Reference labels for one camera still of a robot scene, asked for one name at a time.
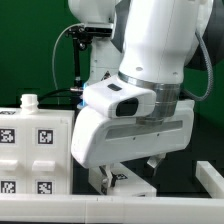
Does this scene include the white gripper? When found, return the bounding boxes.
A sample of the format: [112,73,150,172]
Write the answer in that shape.
[71,100,194,188]

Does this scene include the white cabinet top block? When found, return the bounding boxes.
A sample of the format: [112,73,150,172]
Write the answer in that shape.
[88,163,157,197]

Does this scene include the white cabinet door panel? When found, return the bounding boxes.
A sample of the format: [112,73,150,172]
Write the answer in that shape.
[27,125,70,195]

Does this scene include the white cabinet body box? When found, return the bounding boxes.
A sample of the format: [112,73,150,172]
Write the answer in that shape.
[0,94,74,195]

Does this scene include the white small door panel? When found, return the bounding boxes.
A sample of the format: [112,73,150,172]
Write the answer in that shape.
[0,125,27,194]

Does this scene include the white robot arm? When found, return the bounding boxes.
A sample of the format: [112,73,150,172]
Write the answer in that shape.
[71,0,215,188]

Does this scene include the white front rail bar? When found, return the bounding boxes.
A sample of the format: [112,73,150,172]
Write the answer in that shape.
[0,161,224,224]

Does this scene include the black base cables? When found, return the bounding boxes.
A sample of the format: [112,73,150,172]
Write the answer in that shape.
[38,87,84,103]

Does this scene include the grey braided camera cable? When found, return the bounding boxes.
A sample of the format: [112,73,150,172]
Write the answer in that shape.
[181,29,215,103]

